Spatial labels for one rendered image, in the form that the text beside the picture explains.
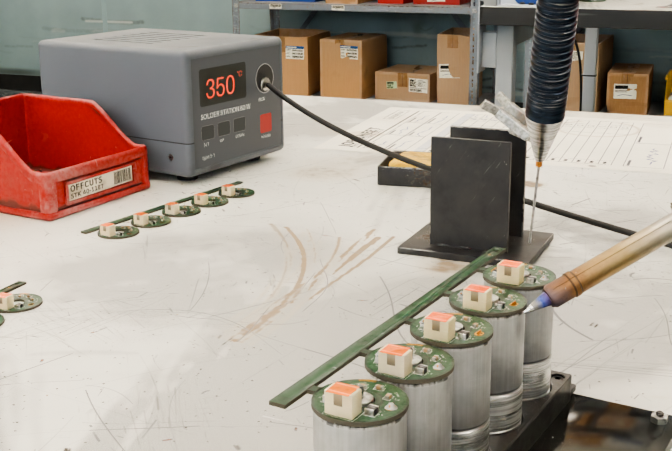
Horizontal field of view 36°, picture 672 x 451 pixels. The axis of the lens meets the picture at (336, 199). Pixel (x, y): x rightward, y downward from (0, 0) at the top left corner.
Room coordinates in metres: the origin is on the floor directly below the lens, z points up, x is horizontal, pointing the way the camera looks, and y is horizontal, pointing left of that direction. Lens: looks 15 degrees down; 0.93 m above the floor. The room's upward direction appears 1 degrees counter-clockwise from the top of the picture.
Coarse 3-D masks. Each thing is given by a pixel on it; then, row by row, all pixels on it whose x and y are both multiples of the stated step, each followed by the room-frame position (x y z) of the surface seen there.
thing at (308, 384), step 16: (480, 256) 0.36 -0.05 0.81; (496, 256) 0.36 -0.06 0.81; (464, 272) 0.34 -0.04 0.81; (480, 272) 0.35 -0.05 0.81; (448, 288) 0.33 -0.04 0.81; (416, 304) 0.31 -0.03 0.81; (400, 320) 0.30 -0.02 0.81; (368, 336) 0.29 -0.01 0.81; (384, 336) 0.29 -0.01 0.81; (352, 352) 0.27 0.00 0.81; (368, 352) 0.27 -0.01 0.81; (320, 368) 0.26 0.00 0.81; (336, 368) 0.26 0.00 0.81; (304, 384) 0.25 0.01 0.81; (272, 400) 0.24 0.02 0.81; (288, 400) 0.24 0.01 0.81
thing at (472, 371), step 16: (448, 352) 0.28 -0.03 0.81; (464, 352) 0.28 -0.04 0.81; (480, 352) 0.28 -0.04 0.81; (464, 368) 0.28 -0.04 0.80; (480, 368) 0.28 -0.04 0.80; (464, 384) 0.28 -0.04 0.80; (480, 384) 0.28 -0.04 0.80; (464, 400) 0.28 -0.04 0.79; (480, 400) 0.28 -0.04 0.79; (464, 416) 0.28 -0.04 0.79; (480, 416) 0.28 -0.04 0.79; (464, 432) 0.28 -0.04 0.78; (480, 432) 0.28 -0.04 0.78; (464, 448) 0.28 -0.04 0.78; (480, 448) 0.28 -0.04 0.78
